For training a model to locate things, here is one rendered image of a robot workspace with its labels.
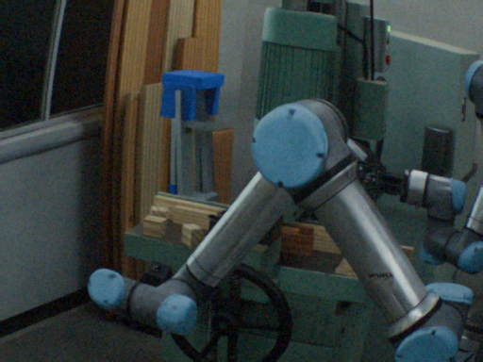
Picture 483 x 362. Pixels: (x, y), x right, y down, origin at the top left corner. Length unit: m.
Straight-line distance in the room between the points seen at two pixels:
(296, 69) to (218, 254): 0.57
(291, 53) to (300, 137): 0.69
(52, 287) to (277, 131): 2.45
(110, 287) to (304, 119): 0.46
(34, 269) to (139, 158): 0.68
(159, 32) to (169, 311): 2.40
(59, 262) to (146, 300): 2.17
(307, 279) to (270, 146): 0.71
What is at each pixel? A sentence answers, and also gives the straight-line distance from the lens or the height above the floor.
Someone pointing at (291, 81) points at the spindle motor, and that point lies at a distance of 1.98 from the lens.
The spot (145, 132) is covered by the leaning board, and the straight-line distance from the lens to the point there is 3.48.
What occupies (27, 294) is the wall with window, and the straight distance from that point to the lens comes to 3.50.
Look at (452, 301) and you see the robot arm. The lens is 1.46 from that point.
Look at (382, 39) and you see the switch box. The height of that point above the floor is 1.42.
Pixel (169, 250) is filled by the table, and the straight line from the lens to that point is 2.06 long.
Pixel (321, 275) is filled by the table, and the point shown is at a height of 0.89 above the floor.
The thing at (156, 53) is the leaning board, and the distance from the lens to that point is 3.76.
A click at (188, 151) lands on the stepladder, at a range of 2.96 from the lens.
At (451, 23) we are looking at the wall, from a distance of 4.31.
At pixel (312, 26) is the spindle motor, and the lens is 1.96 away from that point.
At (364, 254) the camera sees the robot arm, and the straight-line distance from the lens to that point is 1.32.
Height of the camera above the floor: 1.55
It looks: 14 degrees down
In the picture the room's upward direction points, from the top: 6 degrees clockwise
